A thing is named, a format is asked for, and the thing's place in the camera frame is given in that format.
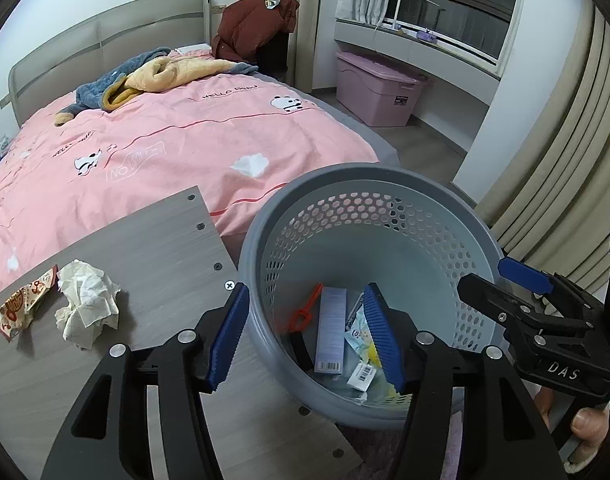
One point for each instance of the grey perforated plastic basket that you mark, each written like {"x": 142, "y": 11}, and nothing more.
{"x": 248, "y": 260}

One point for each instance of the grey bay window ledge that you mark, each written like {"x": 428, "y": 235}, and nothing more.
{"x": 415, "y": 47}

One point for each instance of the pink lidded storage box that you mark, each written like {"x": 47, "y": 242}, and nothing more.
{"x": 375, "y": 90}

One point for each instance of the red plastic scoop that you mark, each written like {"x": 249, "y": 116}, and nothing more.
{"x": 301, "y": 317}

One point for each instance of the dark window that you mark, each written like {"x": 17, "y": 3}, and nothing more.
{"x": 475, "y": 0}

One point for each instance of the purple rug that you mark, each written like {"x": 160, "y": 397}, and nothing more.
{"x": 380, "y": 452}

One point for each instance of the white desk lamp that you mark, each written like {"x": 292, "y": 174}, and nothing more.
{"x": 398, "y": 7}

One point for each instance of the person's right hand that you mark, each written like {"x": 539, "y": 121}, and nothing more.
{"x": 587, "y": 421}

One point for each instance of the white barcode paper tag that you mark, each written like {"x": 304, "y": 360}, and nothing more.
{"x": 362, "y": 375}

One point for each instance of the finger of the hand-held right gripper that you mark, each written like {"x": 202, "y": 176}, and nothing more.
{"x": 495, "y": 300}
{"x": 525, "y": 275}

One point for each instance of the grey upholstered bed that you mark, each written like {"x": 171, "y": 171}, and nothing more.
{"x": 110, "y": 25}

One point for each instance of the light blue tissue packet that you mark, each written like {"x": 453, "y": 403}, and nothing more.
{"x": 357, "y": 340}

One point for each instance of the white bedside table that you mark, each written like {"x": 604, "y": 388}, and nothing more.
{"x": 192, "y": 48}

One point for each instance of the black chair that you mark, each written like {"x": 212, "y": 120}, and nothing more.
{"x": 275, "y": 57}

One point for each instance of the brown padded jacket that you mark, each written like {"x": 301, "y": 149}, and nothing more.
{"x": 245, "y": 25}

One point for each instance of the yellow plastic wrapper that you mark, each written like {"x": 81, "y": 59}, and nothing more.
{"x": 371, "y": 355}

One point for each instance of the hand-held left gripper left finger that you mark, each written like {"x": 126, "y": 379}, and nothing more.
{"x": 230, "y": 335}

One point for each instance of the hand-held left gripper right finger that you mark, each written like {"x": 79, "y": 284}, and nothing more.
{"x": 380, "y": 340}

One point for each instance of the blue yellow blanket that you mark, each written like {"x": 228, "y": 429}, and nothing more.
{"x": 160, "y": 72}

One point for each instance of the small purple gadget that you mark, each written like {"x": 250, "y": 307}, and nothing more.
{"x": 427, "y": 36}

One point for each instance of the purple cartoon carton box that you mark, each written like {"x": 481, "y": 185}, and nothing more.
{"x": 330, "y": 330}

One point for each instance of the white face mask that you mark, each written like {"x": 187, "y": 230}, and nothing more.
{"x": 269, "y": 1}

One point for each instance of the crumpled white tissue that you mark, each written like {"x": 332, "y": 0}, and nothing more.
{"x": 87, "y": 305}

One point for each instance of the red snack wrapper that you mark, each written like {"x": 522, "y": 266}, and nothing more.
{"x": 20, "y": 310}

